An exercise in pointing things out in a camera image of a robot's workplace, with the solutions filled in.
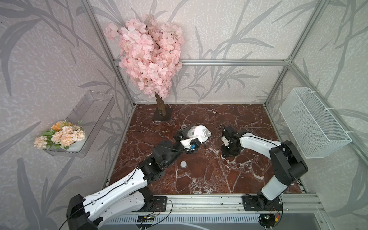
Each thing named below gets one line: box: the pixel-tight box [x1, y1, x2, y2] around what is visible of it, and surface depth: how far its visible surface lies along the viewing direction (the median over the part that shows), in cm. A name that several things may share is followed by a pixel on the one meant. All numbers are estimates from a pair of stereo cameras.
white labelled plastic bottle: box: [185, 125, 212, 144], surface depth 58 cm
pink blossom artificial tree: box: [104, 14, 185, 117], surface depth 72 cm
